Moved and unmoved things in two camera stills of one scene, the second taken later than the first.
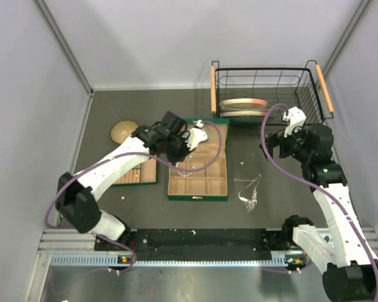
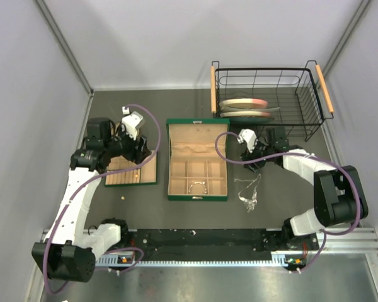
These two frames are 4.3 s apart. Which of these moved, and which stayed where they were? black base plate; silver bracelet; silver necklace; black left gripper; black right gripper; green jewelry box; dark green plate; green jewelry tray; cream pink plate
Moved: silver bracelet; black left gripper; black right gripper
Stayed: silver necklace; green jewelry box; dark green plate; black base plate; cream pink plate; green jewelry tray
